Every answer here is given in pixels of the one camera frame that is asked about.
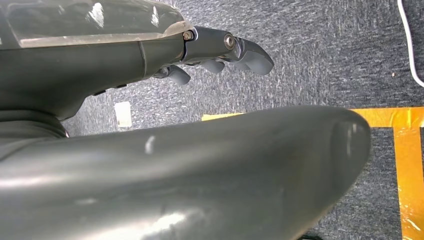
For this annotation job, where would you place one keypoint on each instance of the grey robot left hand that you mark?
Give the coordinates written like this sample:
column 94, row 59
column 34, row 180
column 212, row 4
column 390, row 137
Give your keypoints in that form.
column 99, row 59

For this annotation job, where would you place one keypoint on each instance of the small white floor label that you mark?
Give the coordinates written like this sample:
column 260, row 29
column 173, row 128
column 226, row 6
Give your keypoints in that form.
column 123, row 114

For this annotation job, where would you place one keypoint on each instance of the yellow floor tape marking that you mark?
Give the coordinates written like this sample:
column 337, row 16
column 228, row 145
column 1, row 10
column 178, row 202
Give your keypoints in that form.
column 409, row 165

